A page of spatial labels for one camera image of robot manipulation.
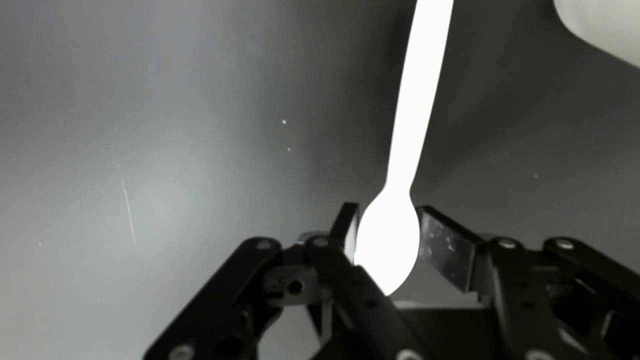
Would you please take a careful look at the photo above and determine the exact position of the white plastic spoon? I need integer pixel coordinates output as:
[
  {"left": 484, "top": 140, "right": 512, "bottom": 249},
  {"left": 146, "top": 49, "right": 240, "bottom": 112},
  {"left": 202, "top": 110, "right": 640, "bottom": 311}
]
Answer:
[{"left": 351, "top": 0, "right": 458, "bottom": 297}]

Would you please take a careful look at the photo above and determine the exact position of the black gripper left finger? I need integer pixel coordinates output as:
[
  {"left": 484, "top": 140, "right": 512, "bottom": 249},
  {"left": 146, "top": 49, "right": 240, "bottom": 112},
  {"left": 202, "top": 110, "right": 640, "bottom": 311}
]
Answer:
[{"left": 143, "top": 200, "right": 428, "bottom": 360}]

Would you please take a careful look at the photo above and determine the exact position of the white ceramic mug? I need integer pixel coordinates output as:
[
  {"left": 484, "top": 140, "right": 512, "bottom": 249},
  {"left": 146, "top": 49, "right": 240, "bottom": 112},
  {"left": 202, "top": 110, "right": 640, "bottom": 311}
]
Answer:
[{"left": 551, "top": 0, "right": 640, "bottom": 69}]

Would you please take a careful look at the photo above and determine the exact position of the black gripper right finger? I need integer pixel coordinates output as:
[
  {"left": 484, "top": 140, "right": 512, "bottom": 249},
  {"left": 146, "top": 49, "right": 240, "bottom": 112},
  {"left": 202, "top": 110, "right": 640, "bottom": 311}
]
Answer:
[{"left": 416, "top": 203, "right": 640, "bottom": 360}]

